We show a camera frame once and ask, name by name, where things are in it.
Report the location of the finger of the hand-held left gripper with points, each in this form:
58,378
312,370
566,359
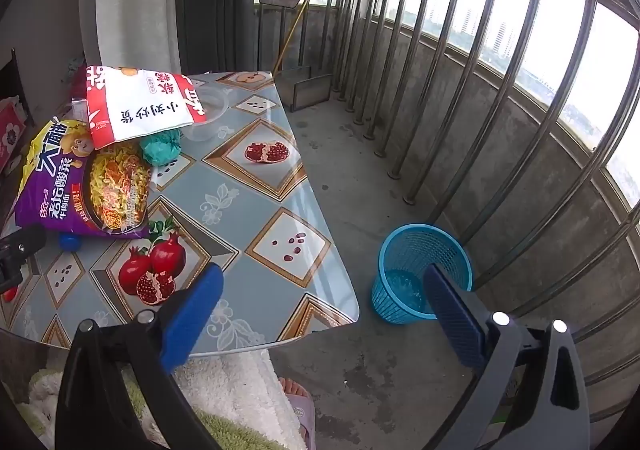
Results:
25,240
9,275

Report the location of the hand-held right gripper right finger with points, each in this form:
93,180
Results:
450,325

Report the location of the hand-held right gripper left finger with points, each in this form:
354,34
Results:
192,315

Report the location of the clear plastic bottle blue label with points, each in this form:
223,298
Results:
70,242

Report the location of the purple instant noodle packet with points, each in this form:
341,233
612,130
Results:
60,180

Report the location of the blue plastic waste basket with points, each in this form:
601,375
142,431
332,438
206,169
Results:
400,250

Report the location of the green plastic bag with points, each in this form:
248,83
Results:
160,147

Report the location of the white and red snack bag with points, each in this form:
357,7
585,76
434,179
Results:
145,109

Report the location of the clear plastic container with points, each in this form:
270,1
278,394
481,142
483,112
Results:
212,122

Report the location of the white and green fluffy blanket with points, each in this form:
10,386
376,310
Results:
230,390

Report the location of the pink floral blanket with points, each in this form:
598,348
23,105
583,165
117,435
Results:
10,134

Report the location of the person's foot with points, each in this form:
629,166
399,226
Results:
292,386

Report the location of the fruit print tablecloth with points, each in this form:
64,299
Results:
280,200

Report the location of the pink slipper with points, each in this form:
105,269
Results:
302,422

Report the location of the metal dustpan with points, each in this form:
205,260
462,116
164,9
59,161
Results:
312,92

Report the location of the dark grey cabinet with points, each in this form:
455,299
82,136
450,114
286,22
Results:
215,19

